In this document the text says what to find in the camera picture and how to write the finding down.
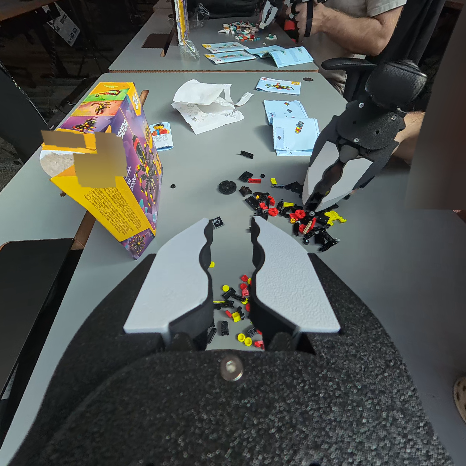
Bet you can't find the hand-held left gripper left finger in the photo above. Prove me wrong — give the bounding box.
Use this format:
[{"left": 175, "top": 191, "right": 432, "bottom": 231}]
[{"left": 123, "top": 218, "right": 215, "bottom": 352}]

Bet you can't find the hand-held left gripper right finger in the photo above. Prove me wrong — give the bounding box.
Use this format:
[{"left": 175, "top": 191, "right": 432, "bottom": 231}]
[{"left": 249, "top": 216, "right": 341, "bottom": 354}]

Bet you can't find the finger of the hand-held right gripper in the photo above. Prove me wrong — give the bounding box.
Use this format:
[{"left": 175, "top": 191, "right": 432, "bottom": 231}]
[
  {"left": 302, "top": 140, "right": 343, "bottom": 210},
  {"left": 311, "top": 154, "right": 375, "bottom": 212}
]

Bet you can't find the pile of black red bricks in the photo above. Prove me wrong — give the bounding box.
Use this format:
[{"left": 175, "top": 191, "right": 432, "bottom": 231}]
[{"left": 238, "top": 170, "right": 347, "bottom": 252}]

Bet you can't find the another person's forearm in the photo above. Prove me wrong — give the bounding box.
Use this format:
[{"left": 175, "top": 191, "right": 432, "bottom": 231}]
[{"left": 320, "top": 5, "right": 406, "bottom": 55}]

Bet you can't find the person's right forearm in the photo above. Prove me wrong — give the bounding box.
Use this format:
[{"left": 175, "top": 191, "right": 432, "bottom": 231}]
[{"left": 393, "top": 111, "right": 426, "bottom": 166}]

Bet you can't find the heap of small toy pieces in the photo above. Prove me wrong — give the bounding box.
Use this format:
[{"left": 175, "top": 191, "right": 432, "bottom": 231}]
[{"left": 208, "top": 273, "right": 264, "bottom": 350}]

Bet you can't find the black office chair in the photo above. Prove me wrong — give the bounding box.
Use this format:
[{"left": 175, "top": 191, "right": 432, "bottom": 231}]
[{"left": 321, "top": 0, "right": 450, "bottom": 104}]

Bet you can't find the small blue spider booklet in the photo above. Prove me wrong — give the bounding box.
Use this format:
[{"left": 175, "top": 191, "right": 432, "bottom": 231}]
[{"left": 255, "top": 77, "right": 302, "bottom": 96}]

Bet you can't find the open blue fish booklet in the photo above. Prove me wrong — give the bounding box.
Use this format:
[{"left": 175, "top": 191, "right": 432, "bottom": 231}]
[{"left": 248, "top": 45, "right": 314, "bottom": 68}]

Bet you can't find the purple yellow toy box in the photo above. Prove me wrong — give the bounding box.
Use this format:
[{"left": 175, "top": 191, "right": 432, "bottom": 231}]
[{"left": 39, "top": 82, "right": 164, "bottom": 261}]

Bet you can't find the torn white paper bag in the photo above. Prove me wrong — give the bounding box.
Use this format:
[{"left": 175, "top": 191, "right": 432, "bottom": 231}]
[{"left": 171, "top": 79, "right": 255, "bottom": 135}]

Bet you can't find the small minifigure leaflet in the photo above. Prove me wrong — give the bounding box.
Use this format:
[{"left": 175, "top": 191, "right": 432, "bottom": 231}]
[{"left": 149, "top": 122, "right": 175, "bottom": 151}]

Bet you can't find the pile of pastel toy bricks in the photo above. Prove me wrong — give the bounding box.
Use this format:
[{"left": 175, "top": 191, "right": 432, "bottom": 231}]
[{"left": 218, "top": 20, "right": 279, "bottom": 41}]

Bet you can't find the narrow upright toy box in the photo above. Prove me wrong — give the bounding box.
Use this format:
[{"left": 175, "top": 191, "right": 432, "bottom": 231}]
[{"left": 173, "top": 0, "right": 191, "bottom": 46}]

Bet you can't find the beige speckled object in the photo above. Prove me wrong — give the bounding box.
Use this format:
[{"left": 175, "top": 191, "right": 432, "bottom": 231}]
[{"left": 453, "top": 377, "right": 466, "bottom": 423}]

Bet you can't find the hanging paper tag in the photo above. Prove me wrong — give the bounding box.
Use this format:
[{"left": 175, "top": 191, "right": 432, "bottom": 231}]
[{"left": 47, "top": 3, "right": 81, "bottom": 47}]

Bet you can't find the black desk cable flap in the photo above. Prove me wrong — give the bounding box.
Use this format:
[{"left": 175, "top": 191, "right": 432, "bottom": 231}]
[
  {"left": 141, "top": 33, "right": 176, "bottom": 50},
  {"left": 0, "top": 238, "right": 75, "bottom": 412}
]

